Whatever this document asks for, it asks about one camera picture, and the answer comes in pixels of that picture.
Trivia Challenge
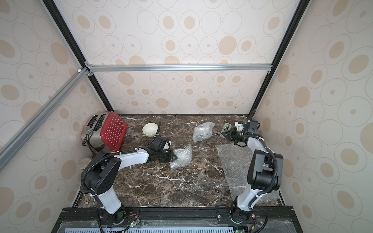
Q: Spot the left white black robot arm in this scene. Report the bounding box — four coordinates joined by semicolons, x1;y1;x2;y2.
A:
81;148;178;215

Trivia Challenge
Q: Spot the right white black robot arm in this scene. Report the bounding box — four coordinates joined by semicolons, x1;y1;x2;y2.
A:
221;128;284;221

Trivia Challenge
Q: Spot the white green small device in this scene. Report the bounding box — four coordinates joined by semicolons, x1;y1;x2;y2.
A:
222;123;232;132

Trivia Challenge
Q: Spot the plain cream bowl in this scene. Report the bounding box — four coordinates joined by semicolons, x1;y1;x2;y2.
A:
142;123;158;137

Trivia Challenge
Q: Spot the red silver toaster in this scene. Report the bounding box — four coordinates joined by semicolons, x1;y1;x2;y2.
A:
81;112;128;154

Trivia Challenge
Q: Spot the upper glass jar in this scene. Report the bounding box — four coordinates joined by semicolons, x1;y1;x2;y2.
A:
77;157;91;170

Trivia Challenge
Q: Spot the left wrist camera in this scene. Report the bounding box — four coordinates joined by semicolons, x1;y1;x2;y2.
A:
150;136;172;151

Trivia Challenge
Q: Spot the horizontal aluminium frame bar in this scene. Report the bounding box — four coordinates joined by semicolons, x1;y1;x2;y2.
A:
88;64;272;72

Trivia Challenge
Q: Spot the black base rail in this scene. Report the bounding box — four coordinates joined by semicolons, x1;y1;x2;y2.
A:
52;206;302;233

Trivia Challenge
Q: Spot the diagonal aluminium frame bar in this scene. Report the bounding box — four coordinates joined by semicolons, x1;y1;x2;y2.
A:
1;68;88;170

